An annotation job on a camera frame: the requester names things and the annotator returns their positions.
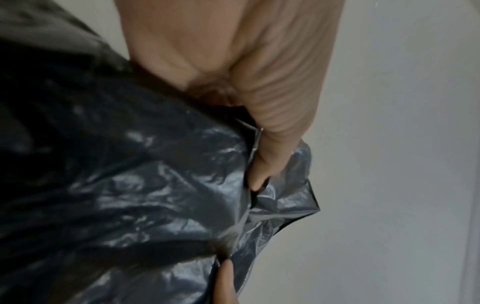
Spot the person's right hand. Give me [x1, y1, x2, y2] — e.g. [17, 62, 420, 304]
[212, 257, 241, 304]

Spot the person's left hand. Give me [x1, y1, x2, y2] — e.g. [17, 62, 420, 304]
[113, 0, 355, 192]

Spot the taped parcel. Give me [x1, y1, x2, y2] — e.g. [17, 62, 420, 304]
[0, 0, 323, 304]

